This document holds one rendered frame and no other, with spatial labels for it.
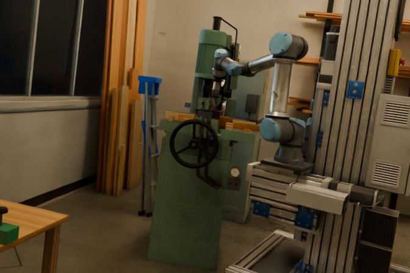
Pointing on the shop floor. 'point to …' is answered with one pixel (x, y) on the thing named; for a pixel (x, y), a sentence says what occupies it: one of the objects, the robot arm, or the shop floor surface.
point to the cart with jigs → (31, 230)
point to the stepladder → (147, 89)
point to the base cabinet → (187, 212)
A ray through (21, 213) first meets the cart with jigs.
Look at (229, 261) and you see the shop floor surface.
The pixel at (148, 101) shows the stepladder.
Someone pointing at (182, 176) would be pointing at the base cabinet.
